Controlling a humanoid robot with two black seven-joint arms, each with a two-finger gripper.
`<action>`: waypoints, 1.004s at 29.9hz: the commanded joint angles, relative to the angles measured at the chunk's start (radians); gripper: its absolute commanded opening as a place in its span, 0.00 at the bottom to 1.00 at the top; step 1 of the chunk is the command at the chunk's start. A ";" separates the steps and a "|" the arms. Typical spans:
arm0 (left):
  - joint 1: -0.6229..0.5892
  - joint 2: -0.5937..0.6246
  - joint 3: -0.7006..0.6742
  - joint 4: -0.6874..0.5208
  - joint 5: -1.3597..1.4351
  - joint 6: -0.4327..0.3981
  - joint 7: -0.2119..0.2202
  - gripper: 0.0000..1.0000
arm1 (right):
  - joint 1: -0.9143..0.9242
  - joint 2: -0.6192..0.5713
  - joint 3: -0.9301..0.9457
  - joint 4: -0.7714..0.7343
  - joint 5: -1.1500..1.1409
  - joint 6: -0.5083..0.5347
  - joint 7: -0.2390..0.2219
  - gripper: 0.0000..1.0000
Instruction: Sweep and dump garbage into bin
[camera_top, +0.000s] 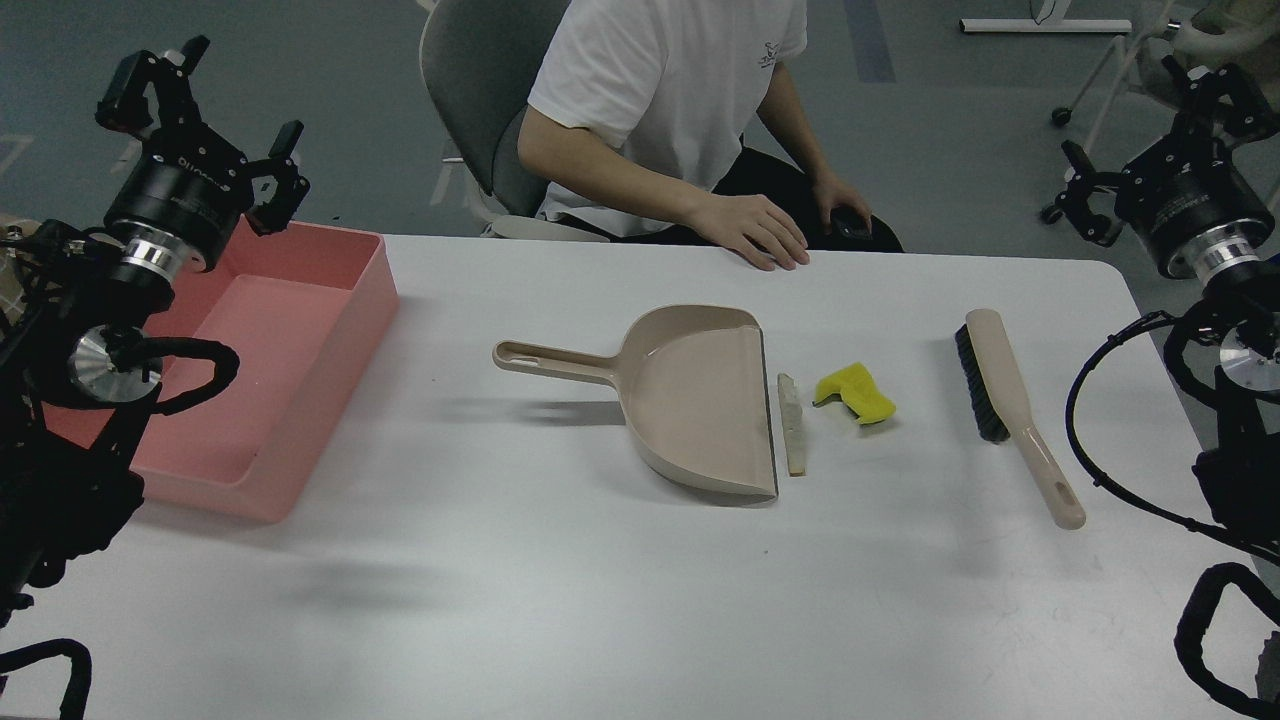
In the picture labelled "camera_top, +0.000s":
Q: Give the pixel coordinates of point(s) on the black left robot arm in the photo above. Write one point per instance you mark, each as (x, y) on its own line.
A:
(81, 378)

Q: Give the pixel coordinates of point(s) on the person in white t-shirt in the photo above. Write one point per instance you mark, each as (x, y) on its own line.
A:
(641, 108)

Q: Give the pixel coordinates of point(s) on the white rolling chair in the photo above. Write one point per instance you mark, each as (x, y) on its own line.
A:
(1214, 38)

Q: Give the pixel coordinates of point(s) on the person's right hand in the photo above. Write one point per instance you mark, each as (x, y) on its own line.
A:
(751, 227)

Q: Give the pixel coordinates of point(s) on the slice of white bread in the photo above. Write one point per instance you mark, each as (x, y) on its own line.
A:
(793, 433)

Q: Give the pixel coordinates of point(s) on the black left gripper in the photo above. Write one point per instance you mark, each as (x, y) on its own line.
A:
(186, 195)

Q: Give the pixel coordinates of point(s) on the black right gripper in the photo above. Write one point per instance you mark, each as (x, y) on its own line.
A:
(1183, 196)

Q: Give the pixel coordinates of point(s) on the beige hand brush black bristles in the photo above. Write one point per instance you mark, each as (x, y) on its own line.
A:
(1002, 412)

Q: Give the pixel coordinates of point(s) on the beige plastic dustpan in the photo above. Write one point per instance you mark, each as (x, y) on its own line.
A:
(691, 383)

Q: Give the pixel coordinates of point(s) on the person's left hand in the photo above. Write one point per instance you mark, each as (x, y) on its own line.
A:
(831, 191)

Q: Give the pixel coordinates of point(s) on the yellow sponge piece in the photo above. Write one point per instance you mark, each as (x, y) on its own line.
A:
(856, 388)

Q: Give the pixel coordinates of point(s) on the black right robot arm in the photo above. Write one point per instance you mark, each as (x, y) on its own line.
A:
(1222, 352)

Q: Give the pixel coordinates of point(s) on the white table leg base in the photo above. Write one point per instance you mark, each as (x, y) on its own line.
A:
(972, 26)

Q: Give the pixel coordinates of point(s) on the pink plastic bin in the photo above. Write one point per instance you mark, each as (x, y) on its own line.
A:
(305, 309)

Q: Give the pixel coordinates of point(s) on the grey office chair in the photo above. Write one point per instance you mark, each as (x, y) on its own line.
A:
(478, 61)

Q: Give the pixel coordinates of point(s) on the beige checkered cloth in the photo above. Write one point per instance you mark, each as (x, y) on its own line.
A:
(11, 292)

